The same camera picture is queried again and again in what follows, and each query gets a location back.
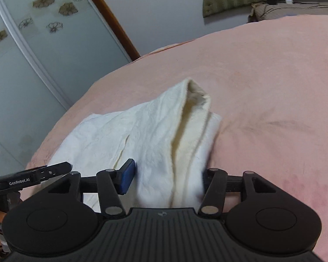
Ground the frosted flower-print wardrobe door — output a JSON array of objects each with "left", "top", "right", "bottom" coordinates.
[{"left": 0, "top": 0, "right": 132, "bottom": 176}]

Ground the brown wooden door frame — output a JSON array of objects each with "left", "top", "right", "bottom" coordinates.
[{"left": 79, "top": 0, "right": 141, "bottom": 61}]

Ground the striped pillow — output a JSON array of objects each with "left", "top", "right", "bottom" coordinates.
[{"left": 247, "top": 1, "right": 328, "bottom": 24}]

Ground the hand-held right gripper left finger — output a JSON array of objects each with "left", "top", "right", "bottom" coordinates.
[{"left": 47, "top": 158, "right": 136, "bottom": 219}]

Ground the white towel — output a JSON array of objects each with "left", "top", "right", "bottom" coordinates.
[{"left": 47, "top": 78, "right": 223, "bottom": 214}]

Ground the pink bed blanket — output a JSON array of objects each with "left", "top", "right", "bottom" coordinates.
[{"left": 24, "top": 15, "right": 328, "bottom": 262}]

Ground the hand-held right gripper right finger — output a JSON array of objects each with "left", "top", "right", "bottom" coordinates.
[{"left": 198, "top": 168, "right": 275, "bottom": 219}]

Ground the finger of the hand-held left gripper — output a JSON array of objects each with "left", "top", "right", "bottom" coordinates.
[{"left": 33, "top": 162, "right": 73, "bottom": 183}]

